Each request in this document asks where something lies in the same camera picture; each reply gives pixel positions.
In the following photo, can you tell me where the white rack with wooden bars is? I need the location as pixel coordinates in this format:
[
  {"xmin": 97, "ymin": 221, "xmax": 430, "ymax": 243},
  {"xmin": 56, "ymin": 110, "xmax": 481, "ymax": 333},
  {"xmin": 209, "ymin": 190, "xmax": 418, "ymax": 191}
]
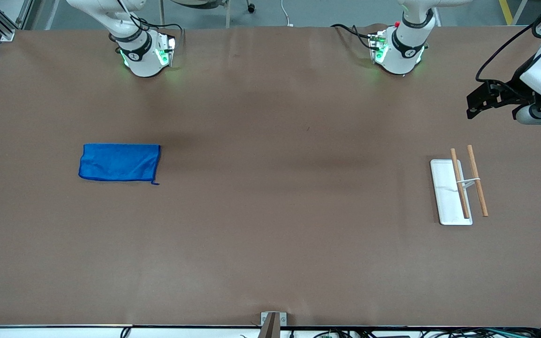
[{"xmin": 430, "ymin": 145, "xmax": 489, "ymax": 226}]

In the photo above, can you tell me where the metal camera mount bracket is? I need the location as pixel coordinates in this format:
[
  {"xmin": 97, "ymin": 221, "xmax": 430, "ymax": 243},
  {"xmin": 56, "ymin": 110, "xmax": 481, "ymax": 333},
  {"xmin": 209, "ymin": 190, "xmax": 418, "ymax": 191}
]
[{"xmin": 260, "ymin": 311, "xmax": 287, "ymax": 338}]

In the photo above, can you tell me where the blue microfibre towel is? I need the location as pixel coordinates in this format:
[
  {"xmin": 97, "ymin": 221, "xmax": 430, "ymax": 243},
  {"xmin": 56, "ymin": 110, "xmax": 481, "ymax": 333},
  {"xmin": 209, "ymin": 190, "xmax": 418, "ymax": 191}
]
[{"xmin": 78, "ymin": 143, "xmax": 161, "ymax": 185}]

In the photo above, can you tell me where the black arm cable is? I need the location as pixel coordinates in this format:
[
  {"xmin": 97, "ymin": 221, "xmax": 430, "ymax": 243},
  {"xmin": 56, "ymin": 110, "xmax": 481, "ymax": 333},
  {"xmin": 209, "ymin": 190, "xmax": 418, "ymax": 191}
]
[{"xmin": 475, "ymin": 0, "xmax": 541, "ymax": 83}]

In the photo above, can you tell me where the black base cable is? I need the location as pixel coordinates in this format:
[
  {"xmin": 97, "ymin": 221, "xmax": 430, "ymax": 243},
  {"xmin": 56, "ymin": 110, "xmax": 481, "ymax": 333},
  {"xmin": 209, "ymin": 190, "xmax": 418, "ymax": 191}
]
[
  {"xmin": 132, "ymin": 18, "xmax": 185, "ymax": 36},
  {"xmin": 330, "ymin": 23, "xmax": 376, "ymax": 50}
]

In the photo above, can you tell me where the office chair base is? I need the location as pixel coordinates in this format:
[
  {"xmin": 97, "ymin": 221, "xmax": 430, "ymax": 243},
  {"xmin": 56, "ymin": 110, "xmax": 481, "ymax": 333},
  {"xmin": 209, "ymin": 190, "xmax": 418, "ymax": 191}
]
[{"xmin": 169, "ymin": 0, "xmax": 257, "ymax": 14}]

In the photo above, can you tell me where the white floor cable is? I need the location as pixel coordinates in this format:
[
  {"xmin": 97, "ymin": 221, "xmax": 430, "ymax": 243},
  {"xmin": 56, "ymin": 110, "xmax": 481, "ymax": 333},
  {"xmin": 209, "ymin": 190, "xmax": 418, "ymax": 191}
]
[{"xmin": 280, "ymin": 0, "xmax": 295, "ymax": 27}]

